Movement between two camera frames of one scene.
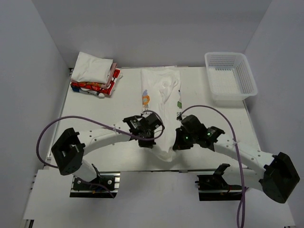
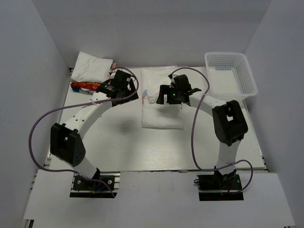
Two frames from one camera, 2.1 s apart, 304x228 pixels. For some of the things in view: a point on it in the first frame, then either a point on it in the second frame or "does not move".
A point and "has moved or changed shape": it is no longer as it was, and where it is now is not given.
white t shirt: x=161 y=93 has moved or changed shape
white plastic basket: x=230 y=76 does not move
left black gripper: x=146 y=141 → x=128 y=92
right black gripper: x=180 y=142 → x=163 y=94
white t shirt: x=91 y=69 does not move
